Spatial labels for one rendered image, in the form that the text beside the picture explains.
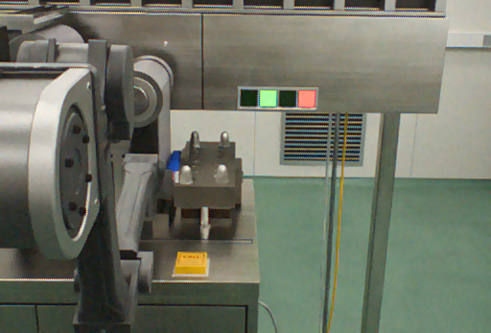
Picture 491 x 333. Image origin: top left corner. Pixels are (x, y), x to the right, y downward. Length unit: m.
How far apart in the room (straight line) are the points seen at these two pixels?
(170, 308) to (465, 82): 3.43
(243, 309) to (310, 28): 0.86
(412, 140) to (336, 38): 2.73
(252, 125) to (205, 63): 2.48
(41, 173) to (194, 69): 1.48
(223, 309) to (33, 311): 0.45
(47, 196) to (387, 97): 1.60
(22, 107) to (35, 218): 0.07
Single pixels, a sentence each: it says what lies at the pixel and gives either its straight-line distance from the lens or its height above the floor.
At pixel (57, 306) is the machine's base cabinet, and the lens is 1.49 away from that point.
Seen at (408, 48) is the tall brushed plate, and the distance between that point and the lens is 1.88.
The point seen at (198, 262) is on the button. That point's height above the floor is 0.92.
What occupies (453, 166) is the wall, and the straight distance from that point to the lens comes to 4.66.
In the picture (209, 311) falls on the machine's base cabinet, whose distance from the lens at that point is 1.43.
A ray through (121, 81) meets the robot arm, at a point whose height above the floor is 1.48.
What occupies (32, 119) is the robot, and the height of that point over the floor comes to 1.50.
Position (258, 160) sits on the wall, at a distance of 4.36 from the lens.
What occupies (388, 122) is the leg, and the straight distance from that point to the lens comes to 2.09.
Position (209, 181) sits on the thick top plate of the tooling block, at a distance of 1.56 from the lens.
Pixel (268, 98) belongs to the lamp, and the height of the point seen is 1.19.
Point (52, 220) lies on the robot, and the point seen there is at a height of 1.44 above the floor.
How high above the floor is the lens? 1.59
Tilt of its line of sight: 18 degrees down
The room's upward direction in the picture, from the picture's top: 1 degrees clockwise
